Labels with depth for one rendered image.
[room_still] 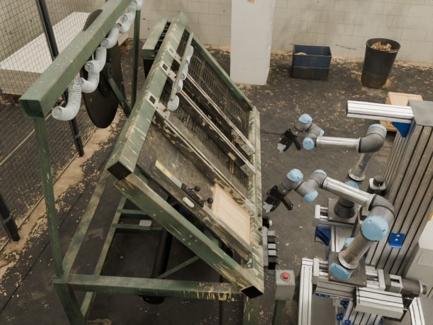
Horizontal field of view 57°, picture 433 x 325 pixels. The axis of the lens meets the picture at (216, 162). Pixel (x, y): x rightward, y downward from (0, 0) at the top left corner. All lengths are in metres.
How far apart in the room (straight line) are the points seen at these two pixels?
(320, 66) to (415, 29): 1.87
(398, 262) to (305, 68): 4.54
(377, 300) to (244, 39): 4.59
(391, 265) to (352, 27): 5.49
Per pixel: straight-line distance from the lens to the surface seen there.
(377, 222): 2.08
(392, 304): 2.71
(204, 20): 7.91
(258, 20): 6.23
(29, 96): 2.00
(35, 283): 4.08
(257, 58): 6.44
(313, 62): 6.81
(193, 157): 2.70
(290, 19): 7.66
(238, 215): 2.90
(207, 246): 2.36
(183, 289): 2.77
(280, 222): 4.25
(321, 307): 3.47
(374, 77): 6.90
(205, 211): 2.51
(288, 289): 2.68
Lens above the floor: 3.09
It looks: 39 degrees down
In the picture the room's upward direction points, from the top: straight up
